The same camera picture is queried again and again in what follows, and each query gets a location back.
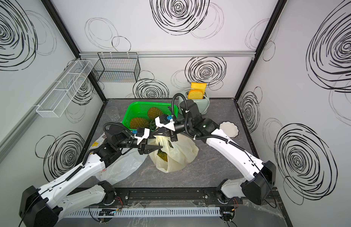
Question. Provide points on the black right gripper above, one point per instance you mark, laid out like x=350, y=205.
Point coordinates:
x=163, y=132

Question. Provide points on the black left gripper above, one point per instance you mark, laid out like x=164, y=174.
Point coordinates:
x=145, y=149

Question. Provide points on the yellow ripe pineapple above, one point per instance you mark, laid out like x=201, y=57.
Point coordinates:
x=162, y=155

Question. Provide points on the yellowish fruit print plastic bag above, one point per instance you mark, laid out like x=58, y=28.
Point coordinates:
x=180, y=153

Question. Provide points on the white bunny print plastic bag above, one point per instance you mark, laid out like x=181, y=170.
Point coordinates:
x=122, y=168

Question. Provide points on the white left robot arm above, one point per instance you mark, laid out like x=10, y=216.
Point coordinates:
x=47, y=205

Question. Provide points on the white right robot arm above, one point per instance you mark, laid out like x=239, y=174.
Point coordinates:
x=258, y=176

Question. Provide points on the green pineapple middle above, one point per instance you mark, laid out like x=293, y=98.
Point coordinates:
x=154, y=113

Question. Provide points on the green pineapple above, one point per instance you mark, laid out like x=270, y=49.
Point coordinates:
x=138, y=122
x=154, y=113

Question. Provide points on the green pineapple front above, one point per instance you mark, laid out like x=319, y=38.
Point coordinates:
x=138, y=122

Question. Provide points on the green plastic basket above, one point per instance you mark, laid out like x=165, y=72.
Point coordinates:
x=140, y=109

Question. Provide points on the mint green toaster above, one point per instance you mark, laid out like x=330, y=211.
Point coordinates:
x=202, y=104

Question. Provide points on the front toast slice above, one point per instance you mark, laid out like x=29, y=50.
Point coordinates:
x=195, y=94

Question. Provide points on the toast slice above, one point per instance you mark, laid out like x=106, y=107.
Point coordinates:
x=195, y=94
x=199, y=86

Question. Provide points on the clear plastic cup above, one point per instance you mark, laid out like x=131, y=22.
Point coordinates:
x=113, y=113

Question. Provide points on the back toast slice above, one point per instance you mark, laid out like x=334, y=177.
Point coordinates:
x=199, y=86

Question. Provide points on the white scalloped plate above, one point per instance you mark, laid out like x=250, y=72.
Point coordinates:
x=230, y=129

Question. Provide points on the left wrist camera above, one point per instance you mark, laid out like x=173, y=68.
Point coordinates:
x=140, y=134

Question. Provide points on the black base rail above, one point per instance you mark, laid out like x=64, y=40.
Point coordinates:
x=207, y=196

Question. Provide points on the grey slotted cable duct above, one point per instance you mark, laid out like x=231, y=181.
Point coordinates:
x=147, y=212

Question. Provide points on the black wire wall basket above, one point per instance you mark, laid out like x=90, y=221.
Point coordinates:
x=122, y=67

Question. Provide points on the white mesh wall shelf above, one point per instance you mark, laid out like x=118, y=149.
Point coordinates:
x=59, y=98

